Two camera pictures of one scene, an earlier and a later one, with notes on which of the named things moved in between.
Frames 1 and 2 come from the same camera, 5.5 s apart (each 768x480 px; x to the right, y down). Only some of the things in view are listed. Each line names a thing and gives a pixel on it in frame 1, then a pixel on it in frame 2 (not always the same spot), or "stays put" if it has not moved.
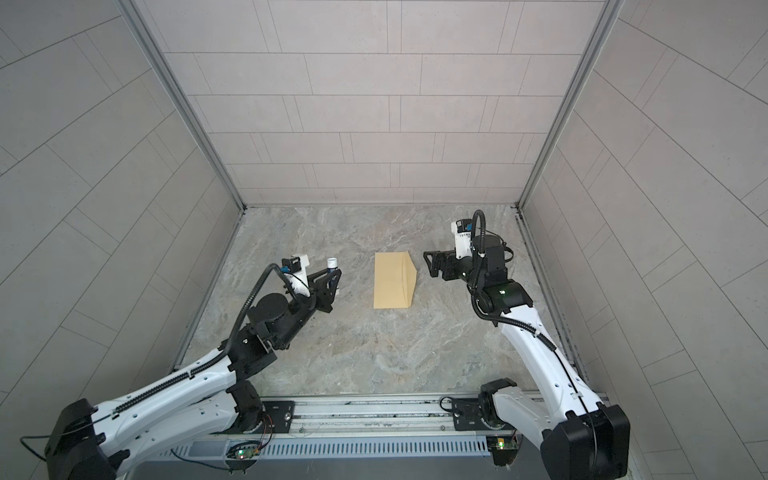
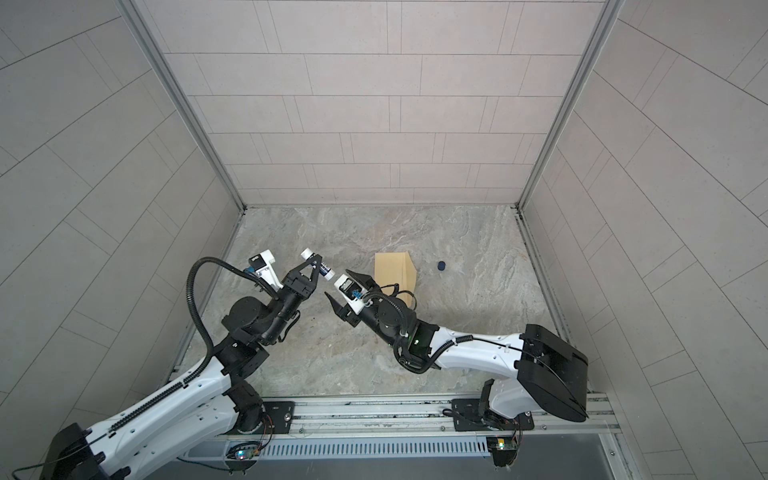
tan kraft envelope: [394, 279] stays put
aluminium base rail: [385, 418] stays put
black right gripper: [439, 257] -> [341, 311]
